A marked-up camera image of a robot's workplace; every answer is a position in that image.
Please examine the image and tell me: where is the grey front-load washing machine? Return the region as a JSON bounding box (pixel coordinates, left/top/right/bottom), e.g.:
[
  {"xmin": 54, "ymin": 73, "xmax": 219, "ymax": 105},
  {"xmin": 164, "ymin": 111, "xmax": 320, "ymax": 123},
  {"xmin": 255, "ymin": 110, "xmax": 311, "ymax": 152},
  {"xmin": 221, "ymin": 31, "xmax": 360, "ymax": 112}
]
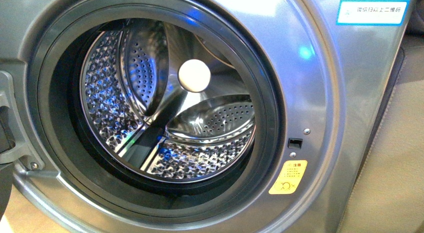
[{"xmin": 0, "ymin": 0, "xmax": 424, "ymax": 233}]

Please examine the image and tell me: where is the grey door hinge bracket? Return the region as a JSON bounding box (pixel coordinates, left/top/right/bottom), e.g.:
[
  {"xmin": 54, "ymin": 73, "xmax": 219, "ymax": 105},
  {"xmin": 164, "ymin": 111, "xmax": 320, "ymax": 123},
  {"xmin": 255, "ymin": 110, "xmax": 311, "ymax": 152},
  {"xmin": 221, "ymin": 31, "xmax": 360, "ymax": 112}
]
[{"xmin": 0, "ymin": 70, "xmax": 45, "ymax": 170}]

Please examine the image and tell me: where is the stainless steel washer drum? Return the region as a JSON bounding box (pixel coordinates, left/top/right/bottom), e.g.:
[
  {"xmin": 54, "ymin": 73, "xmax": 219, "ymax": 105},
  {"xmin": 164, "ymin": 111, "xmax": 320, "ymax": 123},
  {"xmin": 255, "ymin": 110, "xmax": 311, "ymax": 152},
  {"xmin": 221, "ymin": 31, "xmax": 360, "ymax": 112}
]
[{"xmin": 79, "ymin": 18, "xmax": 256, "ymax": 184}]

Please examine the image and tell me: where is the yellow warning sticker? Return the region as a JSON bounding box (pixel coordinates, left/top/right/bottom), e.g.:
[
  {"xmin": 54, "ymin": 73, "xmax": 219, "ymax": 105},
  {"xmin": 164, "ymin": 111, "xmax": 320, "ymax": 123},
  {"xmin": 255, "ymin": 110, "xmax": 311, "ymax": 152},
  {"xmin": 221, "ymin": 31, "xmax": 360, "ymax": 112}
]
[{"xmin": 268, "ymin": 160, "xmax": 308, "ymax": 195}]

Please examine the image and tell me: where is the blue white QR label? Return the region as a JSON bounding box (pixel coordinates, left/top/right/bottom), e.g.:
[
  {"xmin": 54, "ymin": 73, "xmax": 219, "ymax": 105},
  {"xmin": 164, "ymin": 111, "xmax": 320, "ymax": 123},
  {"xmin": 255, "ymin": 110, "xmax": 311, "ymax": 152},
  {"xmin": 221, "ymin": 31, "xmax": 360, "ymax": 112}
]
[{"xmin": 336, "ymin": 0, "xmax": 411, "ymax": 26}]

